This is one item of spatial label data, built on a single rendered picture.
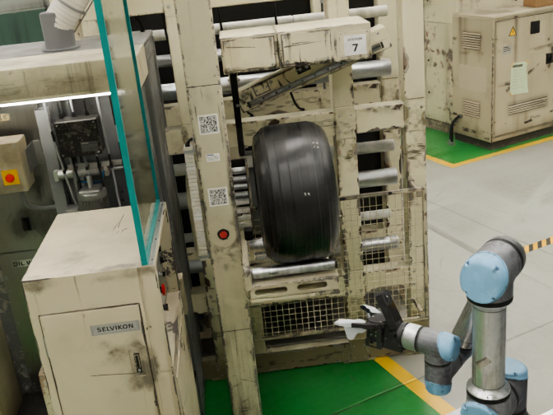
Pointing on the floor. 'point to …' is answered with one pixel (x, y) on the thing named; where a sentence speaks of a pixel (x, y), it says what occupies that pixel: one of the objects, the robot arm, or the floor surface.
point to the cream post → (225, 216)
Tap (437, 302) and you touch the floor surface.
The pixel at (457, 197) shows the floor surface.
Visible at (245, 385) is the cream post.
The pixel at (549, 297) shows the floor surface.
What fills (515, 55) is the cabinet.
